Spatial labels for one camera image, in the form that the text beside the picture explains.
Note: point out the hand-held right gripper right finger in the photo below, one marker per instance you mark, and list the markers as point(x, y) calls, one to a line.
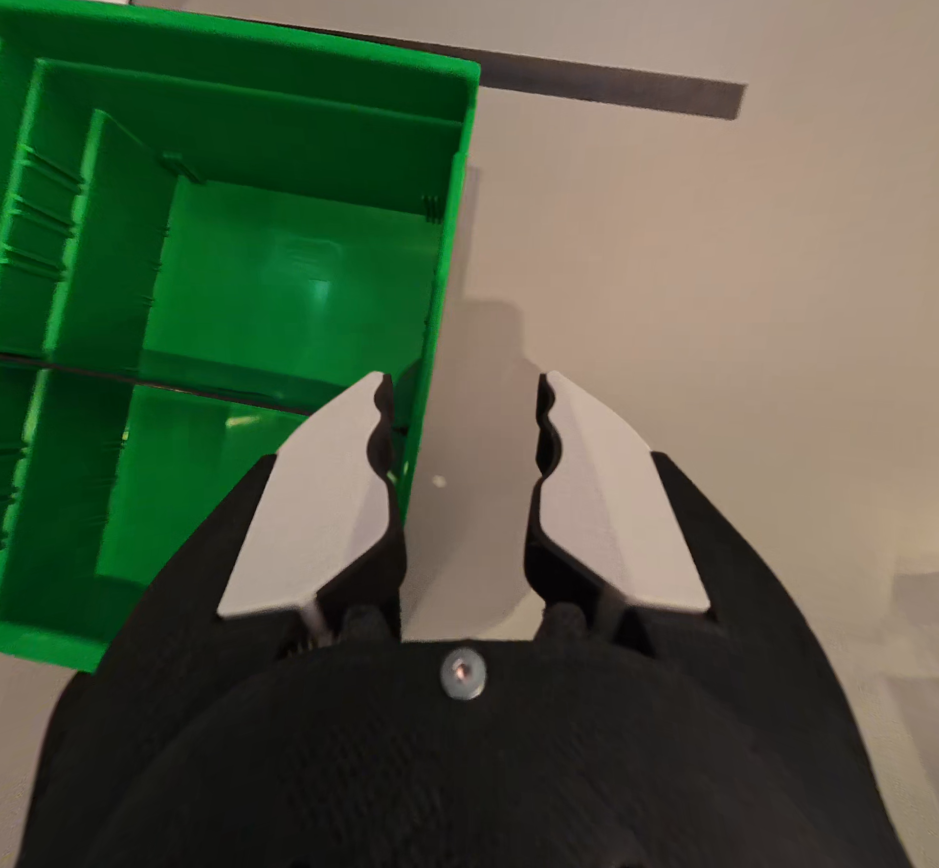
point(616, 516)

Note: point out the green plastic bin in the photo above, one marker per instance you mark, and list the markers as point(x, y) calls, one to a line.
point(257, 259)

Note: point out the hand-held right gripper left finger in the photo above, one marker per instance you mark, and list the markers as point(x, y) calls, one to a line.
point(315, 516)

